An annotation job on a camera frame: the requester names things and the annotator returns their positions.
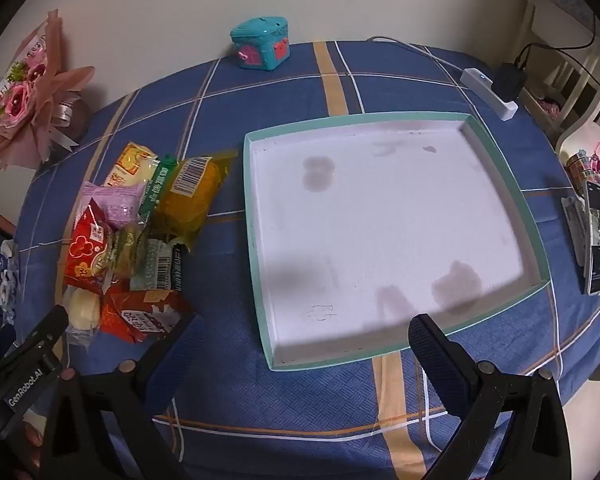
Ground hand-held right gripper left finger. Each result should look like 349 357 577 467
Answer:
40 311 198 480

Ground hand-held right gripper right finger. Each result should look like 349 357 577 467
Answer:
407 313 573 480

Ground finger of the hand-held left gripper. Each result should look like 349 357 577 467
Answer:
0 304 70 377
0 325 18 361

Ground red brown snack packet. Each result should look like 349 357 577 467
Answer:
100 287 196 343

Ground pale bun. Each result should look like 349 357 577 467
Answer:
62 285 106 353

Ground white green barcode snack packet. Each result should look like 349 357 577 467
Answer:
130 237 188 293

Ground red flower-print snack packet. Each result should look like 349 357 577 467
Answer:
62 197 116 295

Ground green yellow snack packet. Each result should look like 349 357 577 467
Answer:
102 222 153 281

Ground teal-edged white tray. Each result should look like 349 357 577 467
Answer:
242 111 552 372

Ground pink snack packet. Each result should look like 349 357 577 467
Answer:
82 180 147 231

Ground yellow cake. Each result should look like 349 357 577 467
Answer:
147 150 241 253

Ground yellow orange snack packet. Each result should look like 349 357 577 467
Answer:
102 142 160 188

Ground person's left hand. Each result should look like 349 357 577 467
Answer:
22 408 49 460

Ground blue white crumpled wrapper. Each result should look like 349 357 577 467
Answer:
0 241 21 321

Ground blue plaid tablecloth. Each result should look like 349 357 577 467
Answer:
12 40 600 480

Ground white phone stand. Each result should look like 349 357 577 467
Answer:
560 195 593 266

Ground smartphone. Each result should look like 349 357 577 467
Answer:
583 180 600 296

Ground pink flower bouquet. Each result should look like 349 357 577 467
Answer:
0 9 97 173

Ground stack of patterned tape rolls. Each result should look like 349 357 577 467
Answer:
566 150 600 181

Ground white power strip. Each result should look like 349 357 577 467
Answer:
460 67 519 122

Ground black charger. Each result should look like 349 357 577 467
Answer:
491 62 527 103

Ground teal toy box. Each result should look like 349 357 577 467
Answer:
229 16 291 72

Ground white power cable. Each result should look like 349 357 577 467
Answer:
366 35 468 77

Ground black charger cable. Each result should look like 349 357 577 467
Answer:
512 10 600 106

